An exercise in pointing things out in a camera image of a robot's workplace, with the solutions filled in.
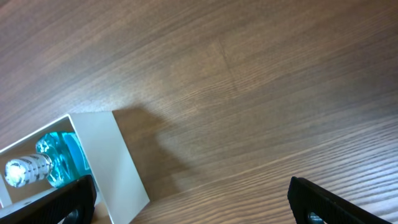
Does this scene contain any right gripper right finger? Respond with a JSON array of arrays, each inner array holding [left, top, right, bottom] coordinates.
[[287, 177, 389, 224]]

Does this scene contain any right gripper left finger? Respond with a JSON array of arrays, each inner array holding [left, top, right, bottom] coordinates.
[[1, 175, 96, 224]]

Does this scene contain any blue mouthwash bottle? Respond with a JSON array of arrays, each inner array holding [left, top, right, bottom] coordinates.
[[5, 132, 92, 188]]

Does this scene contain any white cream tube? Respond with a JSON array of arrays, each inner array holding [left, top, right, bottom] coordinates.
[[1, 188, 56, 218]]

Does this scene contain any white cardboard box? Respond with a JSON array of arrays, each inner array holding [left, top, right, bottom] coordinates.
[[1, 111, 149, 223]]

